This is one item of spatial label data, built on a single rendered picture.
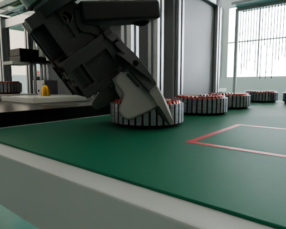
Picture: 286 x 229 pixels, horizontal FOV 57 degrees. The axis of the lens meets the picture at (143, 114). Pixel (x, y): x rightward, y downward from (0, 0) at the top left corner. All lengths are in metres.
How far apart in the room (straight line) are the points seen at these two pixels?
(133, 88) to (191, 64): 0.50
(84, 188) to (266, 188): 0.11
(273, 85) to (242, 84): 0.70
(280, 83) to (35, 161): 6.75
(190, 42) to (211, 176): 0.66
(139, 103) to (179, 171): 0.16
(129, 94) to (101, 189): 0.19
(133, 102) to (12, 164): 0.16
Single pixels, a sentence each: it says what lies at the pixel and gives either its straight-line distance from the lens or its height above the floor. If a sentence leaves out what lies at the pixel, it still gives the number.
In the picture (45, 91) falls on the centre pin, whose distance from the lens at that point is 0.69.
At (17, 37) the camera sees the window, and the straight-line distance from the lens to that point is 6.01.
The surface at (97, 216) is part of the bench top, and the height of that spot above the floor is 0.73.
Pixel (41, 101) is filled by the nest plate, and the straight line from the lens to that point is 0.60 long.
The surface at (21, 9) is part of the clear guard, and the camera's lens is 1.04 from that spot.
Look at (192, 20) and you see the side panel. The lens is 0.84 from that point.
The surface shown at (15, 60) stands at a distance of 0.93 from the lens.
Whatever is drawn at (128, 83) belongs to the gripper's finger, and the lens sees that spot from 0.34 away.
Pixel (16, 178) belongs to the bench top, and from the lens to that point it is 0.25.
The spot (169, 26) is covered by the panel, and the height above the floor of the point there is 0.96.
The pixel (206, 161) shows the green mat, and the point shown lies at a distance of 0.22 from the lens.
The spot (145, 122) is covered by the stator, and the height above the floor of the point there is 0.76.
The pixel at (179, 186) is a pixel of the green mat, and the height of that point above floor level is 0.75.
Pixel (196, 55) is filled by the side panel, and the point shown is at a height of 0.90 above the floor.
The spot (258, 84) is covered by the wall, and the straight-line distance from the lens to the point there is 7.01.
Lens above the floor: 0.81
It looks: 7 degrees down
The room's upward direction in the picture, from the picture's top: straight up
